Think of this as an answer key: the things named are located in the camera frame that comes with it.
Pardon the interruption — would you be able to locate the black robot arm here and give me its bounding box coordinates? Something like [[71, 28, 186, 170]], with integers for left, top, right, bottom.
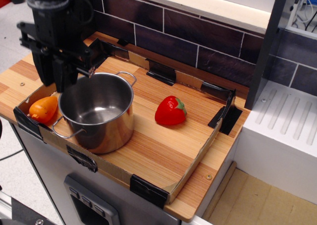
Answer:
[[17, 0, 94, 93]]

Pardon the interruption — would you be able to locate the cardboard fence with black tape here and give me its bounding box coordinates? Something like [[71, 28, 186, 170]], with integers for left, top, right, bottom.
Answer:
[[13, 38, 243, 210]]

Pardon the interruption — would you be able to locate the white toy sink drainboard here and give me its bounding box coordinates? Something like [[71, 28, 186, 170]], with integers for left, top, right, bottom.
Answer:
[[241, 80, 317, 161]]

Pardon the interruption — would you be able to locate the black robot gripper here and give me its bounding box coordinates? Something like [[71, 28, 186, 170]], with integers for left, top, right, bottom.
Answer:
[[16, 1, 96, 93]]

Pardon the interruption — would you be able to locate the red plastic strawberry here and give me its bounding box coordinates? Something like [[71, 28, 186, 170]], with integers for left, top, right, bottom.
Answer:
[[155, 96, 187, 125]]

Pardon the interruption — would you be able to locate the grey toy oven control panel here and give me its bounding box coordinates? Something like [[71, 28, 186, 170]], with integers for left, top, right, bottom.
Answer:
[[64, 176, 120, 225]]

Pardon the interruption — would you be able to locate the orange plastic toy fruit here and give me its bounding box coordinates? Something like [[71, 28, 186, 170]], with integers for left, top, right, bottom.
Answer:
[[29, 96, 58, 123]]

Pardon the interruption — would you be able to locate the dark grey shelf post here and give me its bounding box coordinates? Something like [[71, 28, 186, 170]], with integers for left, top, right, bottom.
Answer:
[[245, 0, 293, 110]]

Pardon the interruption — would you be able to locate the stainless steel pot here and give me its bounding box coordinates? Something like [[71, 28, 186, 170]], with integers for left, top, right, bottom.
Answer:
[[55, 71, 137, 154]]

